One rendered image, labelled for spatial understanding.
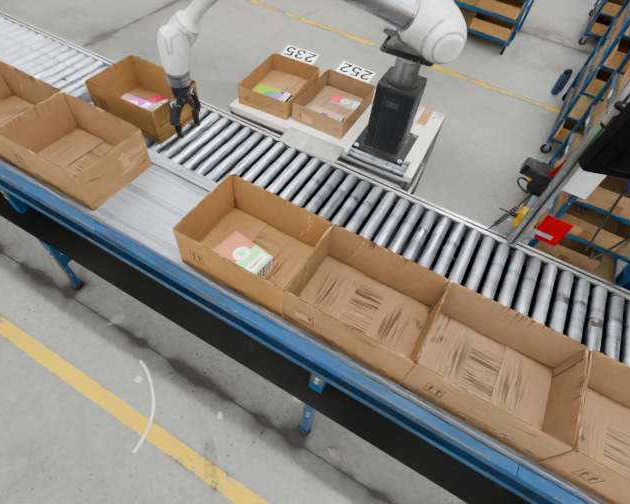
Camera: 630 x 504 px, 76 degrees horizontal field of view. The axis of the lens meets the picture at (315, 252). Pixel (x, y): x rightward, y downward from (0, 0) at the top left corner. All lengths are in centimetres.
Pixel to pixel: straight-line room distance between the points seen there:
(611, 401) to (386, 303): 70
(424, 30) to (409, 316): 91
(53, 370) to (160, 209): 112
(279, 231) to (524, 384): 90
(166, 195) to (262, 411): 109
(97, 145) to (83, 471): 136
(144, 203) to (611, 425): 162
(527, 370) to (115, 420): 171
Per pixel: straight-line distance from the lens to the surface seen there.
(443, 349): 130
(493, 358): 136
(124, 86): 235
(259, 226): 144
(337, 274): 134
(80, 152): 185
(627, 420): 151
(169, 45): 170
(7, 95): 227
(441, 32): 149
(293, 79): 242
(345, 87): 237
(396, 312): 131
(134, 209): 158
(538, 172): 167
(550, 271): 186
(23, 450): 230
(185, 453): 206
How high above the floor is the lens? 200
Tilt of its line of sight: 53 degrees down
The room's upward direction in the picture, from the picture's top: 8 degrees clockwise
